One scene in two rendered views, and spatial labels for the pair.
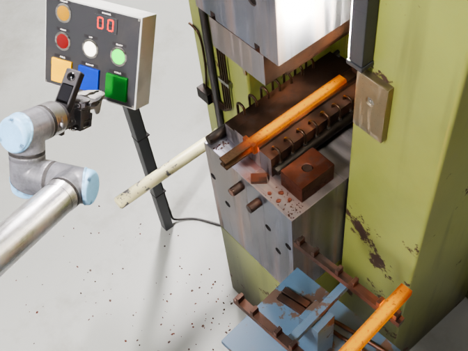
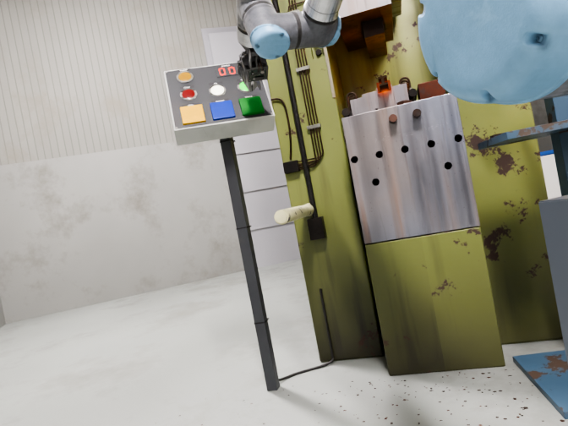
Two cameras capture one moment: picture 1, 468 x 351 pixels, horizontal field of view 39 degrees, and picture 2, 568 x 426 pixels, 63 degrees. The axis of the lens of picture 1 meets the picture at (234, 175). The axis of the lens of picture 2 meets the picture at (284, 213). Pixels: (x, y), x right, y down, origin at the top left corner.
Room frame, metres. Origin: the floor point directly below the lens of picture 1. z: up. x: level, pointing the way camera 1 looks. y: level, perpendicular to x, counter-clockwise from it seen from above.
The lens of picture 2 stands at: (0.23, 1.35, 0.65)
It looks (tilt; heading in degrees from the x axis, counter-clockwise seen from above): 1 degrees down; 318
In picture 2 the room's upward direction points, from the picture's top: 11 degrees counter-clockwise
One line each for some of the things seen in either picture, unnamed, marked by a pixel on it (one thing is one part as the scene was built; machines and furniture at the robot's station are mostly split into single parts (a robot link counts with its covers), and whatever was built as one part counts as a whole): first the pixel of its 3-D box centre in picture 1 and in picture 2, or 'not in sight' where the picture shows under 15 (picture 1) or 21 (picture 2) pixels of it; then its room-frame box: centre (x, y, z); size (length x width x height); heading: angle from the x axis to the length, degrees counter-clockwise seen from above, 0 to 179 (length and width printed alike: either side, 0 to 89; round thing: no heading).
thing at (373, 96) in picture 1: (372, 106); not in sight; (0.98, -0.33, 1.27); 0.09 x 0.02 x 0.17; 33
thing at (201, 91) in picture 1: (205, 93); (291, 166); (1.56, 0.05, 0.80); 0.06 x 0.03 x 0.04; 33
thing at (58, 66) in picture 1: (62, 71); (193, 115); (1.54, 0.48, 1.01); 0.07 x 0.05 x 0.07; 58
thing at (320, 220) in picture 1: (317, 173); (407, 172); (1.25, -0.26, 0.69); 0.56 x 0.38 x 0.45; 123
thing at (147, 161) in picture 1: (142, 147); (246, 244); (1.60, 0.32, 0.54); 0.04 x 0.04 x 1.08; 33
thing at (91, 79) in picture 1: (89, 79); (222, 111); (1.49, 0.39, 1.01); 0.07 x 0.05 x 0.07; 58
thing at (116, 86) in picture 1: (117, 87); (251, 106); (1.44, 0.31, 1.01); 0.07 x 0.05 x 0.07; 58
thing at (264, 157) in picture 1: (302, 108); (381, 109); (1.29, -0.23, 0.96); 0.42 x 0.20 x 0.09; 123
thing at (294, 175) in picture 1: (307, 174); (430, 93); (1.06, -0.20, 0.95); 0.12 x 0.09 x 0.07; 123
